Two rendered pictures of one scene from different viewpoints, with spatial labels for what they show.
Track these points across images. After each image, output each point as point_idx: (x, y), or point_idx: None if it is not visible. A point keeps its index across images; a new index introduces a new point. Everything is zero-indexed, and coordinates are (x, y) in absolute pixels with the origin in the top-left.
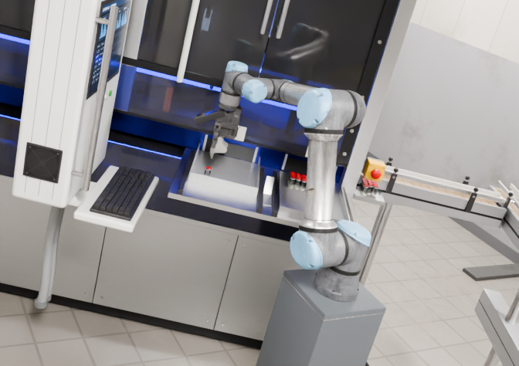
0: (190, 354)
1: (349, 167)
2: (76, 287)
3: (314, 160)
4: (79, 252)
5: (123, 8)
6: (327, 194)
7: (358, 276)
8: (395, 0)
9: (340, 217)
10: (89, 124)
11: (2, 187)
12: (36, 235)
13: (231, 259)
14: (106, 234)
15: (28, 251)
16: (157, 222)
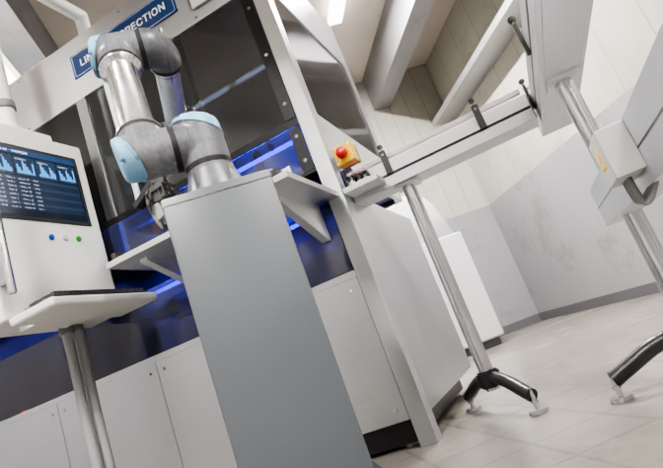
0: None
1: (318, 168)
2: None
3: (109, 86)
4: (153, 431)
5: (54, 166)
6: (124, 99)
7: (226, 164)
8: (256, 19)
9: None
10: (31, 250)
11: (76, 403)
12: (115, 436)
13: None
14: (166, 395)
15: (116, 460)
16: (197, 351)
